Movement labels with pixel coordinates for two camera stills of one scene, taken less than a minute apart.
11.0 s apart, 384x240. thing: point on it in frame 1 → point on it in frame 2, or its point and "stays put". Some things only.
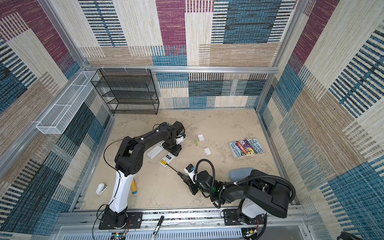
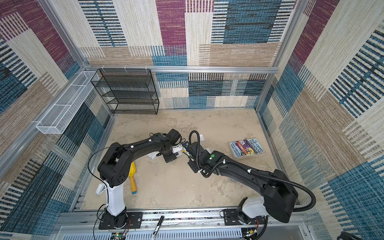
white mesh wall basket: [56, 121] stays put
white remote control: [155, 151] stays put
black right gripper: [194, 190] → [192, 164]
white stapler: [101, 189] stays put
